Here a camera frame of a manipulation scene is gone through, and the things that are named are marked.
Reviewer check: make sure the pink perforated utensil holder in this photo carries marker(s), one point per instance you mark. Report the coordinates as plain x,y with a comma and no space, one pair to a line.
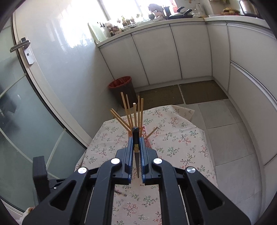
144,132

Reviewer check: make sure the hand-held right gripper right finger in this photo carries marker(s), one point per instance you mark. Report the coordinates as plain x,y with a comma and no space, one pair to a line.
144,155

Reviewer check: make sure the white cutting board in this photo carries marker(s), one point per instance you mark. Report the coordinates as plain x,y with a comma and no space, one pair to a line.
97,33

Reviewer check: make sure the small potted plant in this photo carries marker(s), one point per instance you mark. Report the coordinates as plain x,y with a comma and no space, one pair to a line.
124,20

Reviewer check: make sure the basket of food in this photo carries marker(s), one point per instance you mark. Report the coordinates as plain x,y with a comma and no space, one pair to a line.
230,11

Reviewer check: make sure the floral tablecloth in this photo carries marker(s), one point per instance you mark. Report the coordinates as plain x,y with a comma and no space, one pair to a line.
177,140

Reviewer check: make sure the white kitchen cabinets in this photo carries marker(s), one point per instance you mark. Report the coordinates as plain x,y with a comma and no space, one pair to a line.
194,54

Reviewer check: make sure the black chopstick gold band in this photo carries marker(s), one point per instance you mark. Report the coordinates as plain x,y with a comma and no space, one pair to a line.
136,138

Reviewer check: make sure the glass sliding door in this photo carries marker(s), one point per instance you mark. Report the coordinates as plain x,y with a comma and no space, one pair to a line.
32,108

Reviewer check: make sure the black frying pan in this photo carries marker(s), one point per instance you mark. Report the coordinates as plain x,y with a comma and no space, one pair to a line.
179,14

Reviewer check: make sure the brown trash bin red liner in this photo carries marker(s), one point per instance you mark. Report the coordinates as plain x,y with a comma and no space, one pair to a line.
123,90

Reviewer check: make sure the window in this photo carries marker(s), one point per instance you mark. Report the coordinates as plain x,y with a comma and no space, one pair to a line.
129,8

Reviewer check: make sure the steel pot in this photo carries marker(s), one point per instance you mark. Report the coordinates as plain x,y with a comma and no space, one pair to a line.
248,7

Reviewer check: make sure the pile of wooden chopsticks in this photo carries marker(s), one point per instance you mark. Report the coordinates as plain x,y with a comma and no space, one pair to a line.
141,112

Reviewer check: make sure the brown floor mat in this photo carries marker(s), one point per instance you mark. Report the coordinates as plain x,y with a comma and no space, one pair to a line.
203,90
162,97

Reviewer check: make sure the stack of plates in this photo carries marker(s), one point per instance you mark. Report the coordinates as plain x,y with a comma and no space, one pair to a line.
128,26

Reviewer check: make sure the glass jar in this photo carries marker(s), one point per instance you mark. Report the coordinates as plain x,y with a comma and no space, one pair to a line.
198,10

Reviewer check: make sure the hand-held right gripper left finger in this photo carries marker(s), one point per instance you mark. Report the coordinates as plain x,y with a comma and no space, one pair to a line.
129,151

